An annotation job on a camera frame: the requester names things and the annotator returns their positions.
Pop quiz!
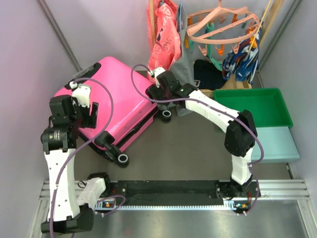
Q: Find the pink hard-shell suitcase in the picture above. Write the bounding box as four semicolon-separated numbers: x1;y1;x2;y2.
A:
55;57;171;168

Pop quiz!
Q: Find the green plastic tray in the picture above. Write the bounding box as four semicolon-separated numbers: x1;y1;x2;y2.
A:
214;88;293;128

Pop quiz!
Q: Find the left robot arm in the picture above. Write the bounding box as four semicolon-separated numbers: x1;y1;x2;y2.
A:
41;95;112;237

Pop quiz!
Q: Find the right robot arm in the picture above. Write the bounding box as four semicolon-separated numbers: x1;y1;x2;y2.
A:
146;67;257;196

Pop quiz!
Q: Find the grey hanging garment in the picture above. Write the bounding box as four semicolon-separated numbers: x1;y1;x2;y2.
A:
158;5;196;120

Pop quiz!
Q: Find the coral patterned jacket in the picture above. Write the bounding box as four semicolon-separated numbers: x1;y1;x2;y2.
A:
147;0;181;70

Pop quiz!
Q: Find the dark navy folded garment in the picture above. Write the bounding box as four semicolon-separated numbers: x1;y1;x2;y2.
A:
194;59;227;91

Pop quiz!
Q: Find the wooden clothes rack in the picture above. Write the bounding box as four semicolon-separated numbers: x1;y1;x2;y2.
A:
148;0;284;97

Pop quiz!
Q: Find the teal round clothes hanger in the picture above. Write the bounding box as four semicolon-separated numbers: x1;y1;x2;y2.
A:
187;14;251;69

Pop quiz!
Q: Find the blue white patterned garment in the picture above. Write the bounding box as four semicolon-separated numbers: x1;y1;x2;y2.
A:
222;25;263;85

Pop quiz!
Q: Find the pink round clothes hanger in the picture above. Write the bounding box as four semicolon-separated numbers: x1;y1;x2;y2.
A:
186;0;262;56

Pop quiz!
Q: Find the light blue plastic tray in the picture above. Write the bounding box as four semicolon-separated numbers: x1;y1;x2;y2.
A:
256;126;300;164

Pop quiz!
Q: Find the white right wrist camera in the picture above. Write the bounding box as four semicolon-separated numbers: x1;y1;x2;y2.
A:
148;67;165;88

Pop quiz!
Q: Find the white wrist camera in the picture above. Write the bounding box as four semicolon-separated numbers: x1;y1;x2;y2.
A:
69;82;91;108
148;67;165;88

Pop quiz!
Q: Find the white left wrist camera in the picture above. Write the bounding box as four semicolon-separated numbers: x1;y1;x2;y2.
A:
69;82;91;108

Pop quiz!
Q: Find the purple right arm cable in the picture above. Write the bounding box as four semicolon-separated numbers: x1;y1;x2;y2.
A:
130;64;264;216

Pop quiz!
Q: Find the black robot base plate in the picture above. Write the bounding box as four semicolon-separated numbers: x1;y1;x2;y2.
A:
105;180;257;206

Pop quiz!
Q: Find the aluminium rail frame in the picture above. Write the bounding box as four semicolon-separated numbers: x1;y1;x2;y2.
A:
40;174;309;235

